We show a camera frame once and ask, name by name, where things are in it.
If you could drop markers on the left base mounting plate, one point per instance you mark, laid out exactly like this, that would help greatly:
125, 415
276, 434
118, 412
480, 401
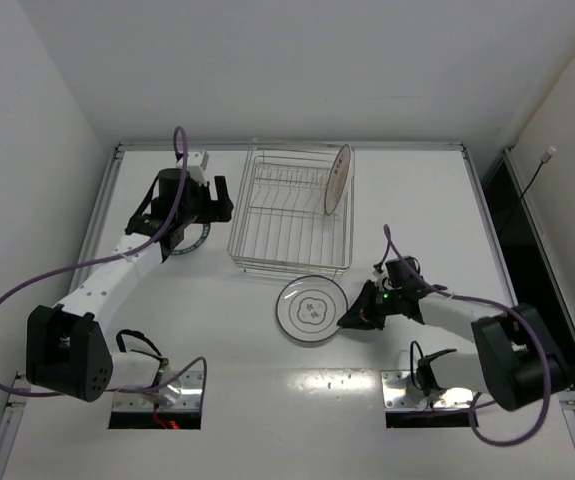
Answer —
183, 395

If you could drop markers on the base mounting plate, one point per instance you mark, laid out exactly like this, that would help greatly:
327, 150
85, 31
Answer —
183, 395
401, 396

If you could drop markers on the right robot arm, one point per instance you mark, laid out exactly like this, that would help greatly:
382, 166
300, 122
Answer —
515, 356

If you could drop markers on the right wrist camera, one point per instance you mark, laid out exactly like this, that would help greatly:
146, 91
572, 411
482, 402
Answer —
380, 276

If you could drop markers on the wire dish rack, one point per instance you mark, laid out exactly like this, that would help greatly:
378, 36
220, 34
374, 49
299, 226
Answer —
279, 225

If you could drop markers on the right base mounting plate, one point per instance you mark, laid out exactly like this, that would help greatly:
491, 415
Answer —
401, 396

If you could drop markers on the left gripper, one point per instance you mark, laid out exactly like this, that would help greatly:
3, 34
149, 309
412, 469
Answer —
214, 201

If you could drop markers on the orange sunburst plate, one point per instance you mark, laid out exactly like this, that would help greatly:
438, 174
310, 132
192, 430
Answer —
340, 175

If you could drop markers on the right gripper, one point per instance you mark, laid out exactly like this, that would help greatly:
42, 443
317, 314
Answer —
374, 306

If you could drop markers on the teal rimmed plate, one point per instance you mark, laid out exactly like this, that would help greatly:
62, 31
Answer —
195, 236

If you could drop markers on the black rimmed white plate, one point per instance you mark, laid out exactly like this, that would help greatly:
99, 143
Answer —
308, 308

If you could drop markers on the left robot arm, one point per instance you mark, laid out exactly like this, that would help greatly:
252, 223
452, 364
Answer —
66, 350

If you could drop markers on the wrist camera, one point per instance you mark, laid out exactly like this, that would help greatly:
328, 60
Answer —
197, 165
380, 276

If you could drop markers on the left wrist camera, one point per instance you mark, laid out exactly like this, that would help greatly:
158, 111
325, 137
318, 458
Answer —
197, 165

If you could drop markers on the black wall cable white plug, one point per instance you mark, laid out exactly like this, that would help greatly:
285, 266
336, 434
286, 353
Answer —
544, 160

